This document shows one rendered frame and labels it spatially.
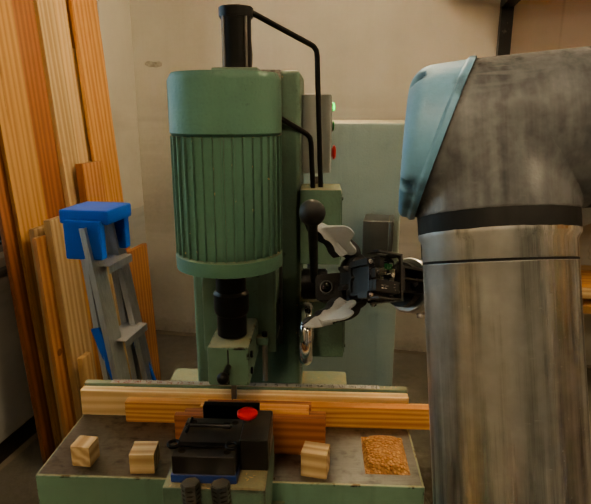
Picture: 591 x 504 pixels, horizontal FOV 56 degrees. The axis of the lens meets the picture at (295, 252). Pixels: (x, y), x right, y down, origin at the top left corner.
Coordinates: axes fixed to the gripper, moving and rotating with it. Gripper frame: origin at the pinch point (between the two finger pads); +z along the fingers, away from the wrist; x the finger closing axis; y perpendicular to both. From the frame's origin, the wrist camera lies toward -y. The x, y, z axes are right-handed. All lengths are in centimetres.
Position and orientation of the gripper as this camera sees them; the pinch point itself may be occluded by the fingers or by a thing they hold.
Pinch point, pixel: (298, 272)
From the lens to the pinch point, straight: 78.2
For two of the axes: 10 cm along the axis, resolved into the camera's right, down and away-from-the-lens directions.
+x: -0.2, 9.8, -2.0
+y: 6.1, -1.4, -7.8
